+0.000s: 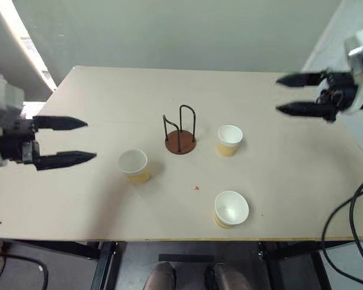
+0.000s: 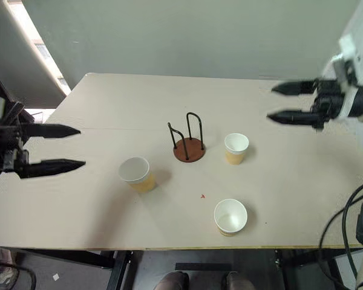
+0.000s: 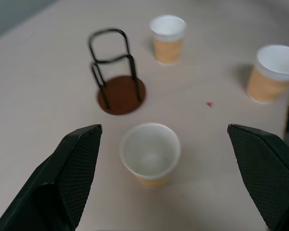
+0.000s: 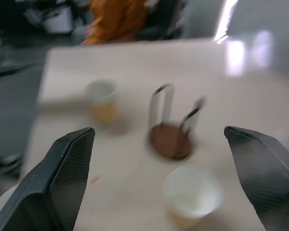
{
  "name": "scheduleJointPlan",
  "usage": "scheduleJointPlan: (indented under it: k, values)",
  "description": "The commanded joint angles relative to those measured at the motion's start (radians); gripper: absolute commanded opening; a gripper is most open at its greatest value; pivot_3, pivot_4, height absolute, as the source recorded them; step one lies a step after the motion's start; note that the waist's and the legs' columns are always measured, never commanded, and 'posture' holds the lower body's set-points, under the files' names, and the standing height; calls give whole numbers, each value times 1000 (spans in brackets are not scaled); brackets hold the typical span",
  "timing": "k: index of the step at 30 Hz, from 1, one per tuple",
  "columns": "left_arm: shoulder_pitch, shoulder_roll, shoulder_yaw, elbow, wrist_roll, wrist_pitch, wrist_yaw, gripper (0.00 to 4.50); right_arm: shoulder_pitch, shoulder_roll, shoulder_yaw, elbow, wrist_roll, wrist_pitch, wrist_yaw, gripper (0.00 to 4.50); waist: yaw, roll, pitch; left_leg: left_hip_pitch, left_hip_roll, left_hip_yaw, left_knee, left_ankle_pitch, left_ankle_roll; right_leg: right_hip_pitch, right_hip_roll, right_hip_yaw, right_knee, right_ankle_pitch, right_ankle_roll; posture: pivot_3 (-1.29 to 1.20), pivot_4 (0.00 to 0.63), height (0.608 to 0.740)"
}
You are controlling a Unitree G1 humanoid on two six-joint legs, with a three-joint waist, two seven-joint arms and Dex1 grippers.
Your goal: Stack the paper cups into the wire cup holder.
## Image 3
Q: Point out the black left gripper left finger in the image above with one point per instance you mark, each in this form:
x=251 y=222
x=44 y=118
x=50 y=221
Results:
x=62 y=178

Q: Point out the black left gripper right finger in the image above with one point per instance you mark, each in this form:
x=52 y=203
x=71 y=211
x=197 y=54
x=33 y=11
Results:
x=265 y=173

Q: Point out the orange and white paper cup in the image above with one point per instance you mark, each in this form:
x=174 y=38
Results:
x=271 y=74
x=168 y=39
x=150 y=155

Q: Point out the small red speck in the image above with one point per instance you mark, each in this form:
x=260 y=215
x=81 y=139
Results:
x=209 y=104

